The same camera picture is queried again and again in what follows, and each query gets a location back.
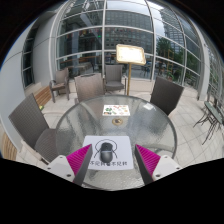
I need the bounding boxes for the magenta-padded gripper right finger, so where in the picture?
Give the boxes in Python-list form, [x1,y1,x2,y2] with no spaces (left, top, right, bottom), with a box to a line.
[134,143,183,185]

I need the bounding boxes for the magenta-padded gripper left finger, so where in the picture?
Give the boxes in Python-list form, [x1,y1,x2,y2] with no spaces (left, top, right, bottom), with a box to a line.
[45,143,94,187]

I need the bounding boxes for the black computer mouse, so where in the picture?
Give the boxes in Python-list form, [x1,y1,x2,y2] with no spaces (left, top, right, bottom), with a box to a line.
[99,142,115,163]

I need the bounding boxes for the white mouse pad with drawing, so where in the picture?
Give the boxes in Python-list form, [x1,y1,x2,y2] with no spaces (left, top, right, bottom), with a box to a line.
[81,135,135,171]

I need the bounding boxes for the dark brown wicker chair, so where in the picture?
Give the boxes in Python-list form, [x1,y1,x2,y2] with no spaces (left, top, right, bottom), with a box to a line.
[149,76,185,117]
[8,92,59,164]

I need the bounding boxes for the wooden slat bench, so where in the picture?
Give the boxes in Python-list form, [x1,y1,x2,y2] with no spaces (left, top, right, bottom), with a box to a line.
[33,85,54,109]
[0,131,18,161]

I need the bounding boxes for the dark metal folding table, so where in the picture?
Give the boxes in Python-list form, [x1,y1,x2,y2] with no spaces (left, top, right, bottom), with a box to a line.
[193,99,224,146]

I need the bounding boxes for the colourful printed menu card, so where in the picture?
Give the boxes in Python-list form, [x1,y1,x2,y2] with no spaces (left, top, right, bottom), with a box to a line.
[102,104,131,117]

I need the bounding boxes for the grey wicker armchair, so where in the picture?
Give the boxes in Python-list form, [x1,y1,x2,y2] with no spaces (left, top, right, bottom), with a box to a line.
[49,67,71,103]
[73,72,107,104]
[103,63,128,94]

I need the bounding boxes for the gold framed sign stand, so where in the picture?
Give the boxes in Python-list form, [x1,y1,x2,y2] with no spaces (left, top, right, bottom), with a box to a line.
[115,43,147,97]

